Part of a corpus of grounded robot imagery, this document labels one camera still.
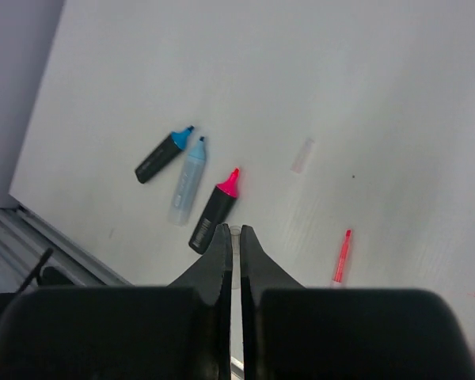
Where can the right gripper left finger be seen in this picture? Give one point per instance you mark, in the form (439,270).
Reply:
(178,331)

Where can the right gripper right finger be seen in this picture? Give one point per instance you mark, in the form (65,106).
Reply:
(294,332)

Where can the thin red pen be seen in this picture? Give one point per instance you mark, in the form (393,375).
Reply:
(338,275)

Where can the black pink highlighter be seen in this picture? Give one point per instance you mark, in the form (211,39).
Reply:
(217,208)

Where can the light blue highlighter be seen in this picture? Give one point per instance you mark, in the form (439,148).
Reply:
(188,183)

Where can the clear pinkish cap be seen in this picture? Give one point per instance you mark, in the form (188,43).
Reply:
(302,156)

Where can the black blue highlighter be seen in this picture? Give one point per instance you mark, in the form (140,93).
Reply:
(166,151)

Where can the aluminium mounting rail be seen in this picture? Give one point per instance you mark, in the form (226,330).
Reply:
(24,238)

